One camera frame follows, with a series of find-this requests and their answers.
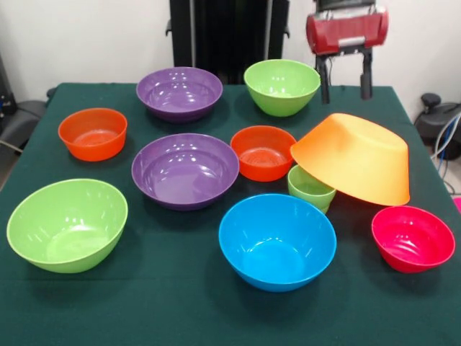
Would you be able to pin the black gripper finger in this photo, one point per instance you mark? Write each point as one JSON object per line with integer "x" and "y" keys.
{"x": 325, "y": 86}
{"x": 366, "y": 79}

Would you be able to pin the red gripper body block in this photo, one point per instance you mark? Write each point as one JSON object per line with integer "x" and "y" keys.
{"x": 345, "y": 29}

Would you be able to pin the green plastic bowl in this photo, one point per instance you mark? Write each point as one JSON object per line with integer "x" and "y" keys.
{"x": 68, "y": 230}
{"x": 281, "y": 104}

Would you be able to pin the large orange plastic bowl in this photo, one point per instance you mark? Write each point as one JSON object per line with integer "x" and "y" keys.
{"x": 360, "y": 162}

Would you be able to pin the orange-red plastic bowl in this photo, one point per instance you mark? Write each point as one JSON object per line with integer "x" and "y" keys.
{"x": 93, "y": 147}
{"x": 263, "y": 166}

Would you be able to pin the green plastic cup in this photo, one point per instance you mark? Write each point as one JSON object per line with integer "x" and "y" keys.
{"x": 324, "y": 208}
{"x": 306, "y": 191}

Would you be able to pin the purple plastic bowl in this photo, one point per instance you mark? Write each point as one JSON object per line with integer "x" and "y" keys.
{"x": 183, "y": 180}
{"x": 180, "y": 104}

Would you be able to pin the pink plastic bowl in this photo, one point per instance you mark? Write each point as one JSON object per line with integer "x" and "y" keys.
{"x": 410, "y": 245}

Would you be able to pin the blue plastic bowl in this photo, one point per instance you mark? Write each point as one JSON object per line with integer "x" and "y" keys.
{"x": 277, "y": 252}

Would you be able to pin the dark green tablecloth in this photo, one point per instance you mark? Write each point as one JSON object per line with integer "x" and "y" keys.
{"x": 230, "y": 317}

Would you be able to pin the black pedestal foot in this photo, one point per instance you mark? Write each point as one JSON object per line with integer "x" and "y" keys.
{"x": 432, "y": 122}
{"x": 25, "y": 119}

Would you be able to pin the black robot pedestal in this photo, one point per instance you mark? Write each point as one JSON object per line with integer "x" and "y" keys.
{"x": 223, "y": 36}

